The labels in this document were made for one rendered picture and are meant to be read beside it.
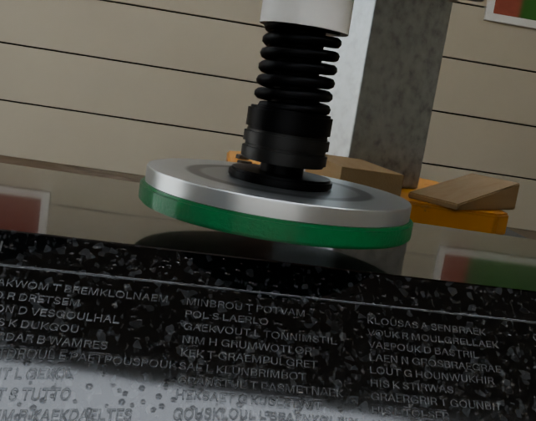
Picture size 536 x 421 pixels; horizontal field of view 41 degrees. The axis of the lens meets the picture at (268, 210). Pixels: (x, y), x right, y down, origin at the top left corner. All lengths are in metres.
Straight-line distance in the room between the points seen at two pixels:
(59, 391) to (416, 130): 1.06
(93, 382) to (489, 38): 6.83
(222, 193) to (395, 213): 0.13
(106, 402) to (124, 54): 6.31
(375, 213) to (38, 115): 6.40
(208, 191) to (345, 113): 0.85
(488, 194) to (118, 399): 0.94
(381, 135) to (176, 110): 5.40
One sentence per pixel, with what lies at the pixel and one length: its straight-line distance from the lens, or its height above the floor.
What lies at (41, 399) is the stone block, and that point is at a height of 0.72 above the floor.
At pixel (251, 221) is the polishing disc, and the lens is 0.48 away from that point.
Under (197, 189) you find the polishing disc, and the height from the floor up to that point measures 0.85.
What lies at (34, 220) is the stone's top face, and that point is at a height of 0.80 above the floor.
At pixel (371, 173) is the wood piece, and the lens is 1.09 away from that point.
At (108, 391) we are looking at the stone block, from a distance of 0.46.
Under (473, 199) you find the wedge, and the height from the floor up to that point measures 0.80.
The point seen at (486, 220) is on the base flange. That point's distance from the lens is 1.26.
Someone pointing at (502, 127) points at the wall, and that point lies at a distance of 7.24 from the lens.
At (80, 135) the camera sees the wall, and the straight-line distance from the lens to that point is 6.79.
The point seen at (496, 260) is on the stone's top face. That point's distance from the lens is 0.68.
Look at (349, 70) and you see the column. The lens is 1.33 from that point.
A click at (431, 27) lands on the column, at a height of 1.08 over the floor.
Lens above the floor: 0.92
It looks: 9 degrees down
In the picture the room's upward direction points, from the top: 9 degrees clockwise
